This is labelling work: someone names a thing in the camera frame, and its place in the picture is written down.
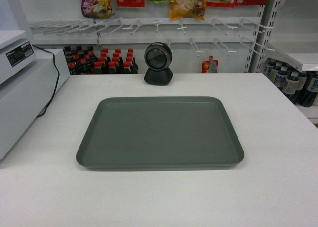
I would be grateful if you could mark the white checkout counter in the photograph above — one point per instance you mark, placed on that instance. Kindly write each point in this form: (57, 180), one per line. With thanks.
(276, 184)

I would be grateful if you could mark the grey silver rectangular tray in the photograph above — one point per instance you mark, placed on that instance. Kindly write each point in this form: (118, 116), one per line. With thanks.
(160, 133)

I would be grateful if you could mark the white weighing scale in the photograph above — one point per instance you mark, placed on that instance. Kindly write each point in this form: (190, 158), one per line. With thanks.
(16, 52)

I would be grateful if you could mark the black round barcode scanner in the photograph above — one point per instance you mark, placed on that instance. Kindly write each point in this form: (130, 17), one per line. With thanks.
(158, 57)

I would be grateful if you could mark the yellow snack bag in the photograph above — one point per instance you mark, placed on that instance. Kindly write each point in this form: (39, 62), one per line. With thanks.
(187, 8)

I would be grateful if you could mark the white cash drawer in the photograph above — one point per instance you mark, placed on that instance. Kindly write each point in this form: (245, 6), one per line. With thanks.
(24, 96)

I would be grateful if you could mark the purple noodle snack bag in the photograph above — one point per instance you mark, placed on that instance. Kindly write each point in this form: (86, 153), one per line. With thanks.
(97, 9)

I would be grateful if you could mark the white peg hook rack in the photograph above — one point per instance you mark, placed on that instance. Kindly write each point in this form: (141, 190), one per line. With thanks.
(215, 30)

